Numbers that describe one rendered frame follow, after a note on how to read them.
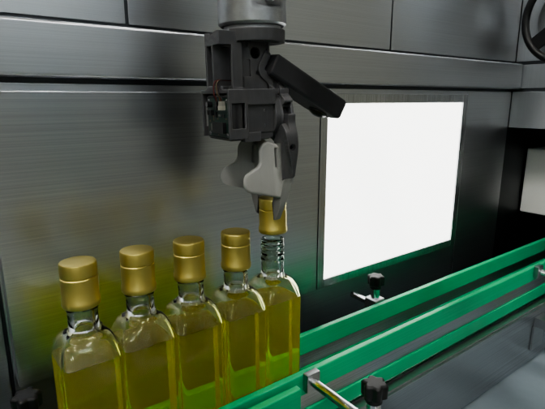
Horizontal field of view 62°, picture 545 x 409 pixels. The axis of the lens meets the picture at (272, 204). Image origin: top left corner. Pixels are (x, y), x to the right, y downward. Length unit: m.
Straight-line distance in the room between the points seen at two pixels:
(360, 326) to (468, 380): 0.25
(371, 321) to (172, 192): 0.41
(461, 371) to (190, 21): 0.73
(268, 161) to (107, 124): 0.20
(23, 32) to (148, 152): 0.18
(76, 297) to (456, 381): 0.67
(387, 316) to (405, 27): 0.54
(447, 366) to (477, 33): 0.72
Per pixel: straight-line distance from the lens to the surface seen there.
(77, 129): 0.57
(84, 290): 0.46
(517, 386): 1.09
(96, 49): 0.59
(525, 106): 1.31
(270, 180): 0.51
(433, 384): 0.86
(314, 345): 0.73
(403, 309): 0.88
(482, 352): 0.97
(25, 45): 0.57
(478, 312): 0.96
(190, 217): 0.64
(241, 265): 0.53
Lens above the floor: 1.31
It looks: 13 degrees down
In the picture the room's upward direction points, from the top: straight up
